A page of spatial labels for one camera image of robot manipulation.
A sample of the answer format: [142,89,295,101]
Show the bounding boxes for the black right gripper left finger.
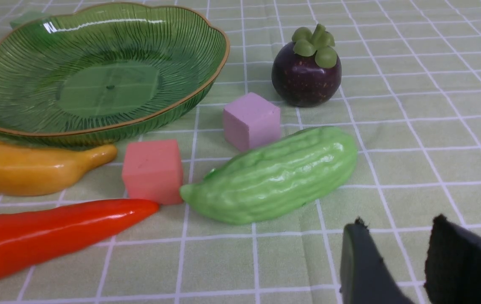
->
[340,217,412,304]

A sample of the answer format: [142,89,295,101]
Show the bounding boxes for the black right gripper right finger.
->
[424,215,481,304]

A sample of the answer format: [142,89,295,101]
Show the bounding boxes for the green toy bitter gourd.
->
[179,126,358,225]

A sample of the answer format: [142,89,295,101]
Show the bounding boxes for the purple toy mangosteen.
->
[271,24,342,107]

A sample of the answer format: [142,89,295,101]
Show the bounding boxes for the red toy chili pepper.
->
[0,199,160,279]

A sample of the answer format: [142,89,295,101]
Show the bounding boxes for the yellow toy banana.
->
[0,141,117,196]

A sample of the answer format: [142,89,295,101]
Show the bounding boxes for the green checked tablecloth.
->
[0,0,481,304]

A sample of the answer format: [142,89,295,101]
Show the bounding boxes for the lilac foam cube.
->
[222,92,281,152]

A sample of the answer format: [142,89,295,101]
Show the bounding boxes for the salmon pink foam cube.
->
[121,140,184,205]

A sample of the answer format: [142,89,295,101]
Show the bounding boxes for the green glass leaf plate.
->
[0,2,230,147]

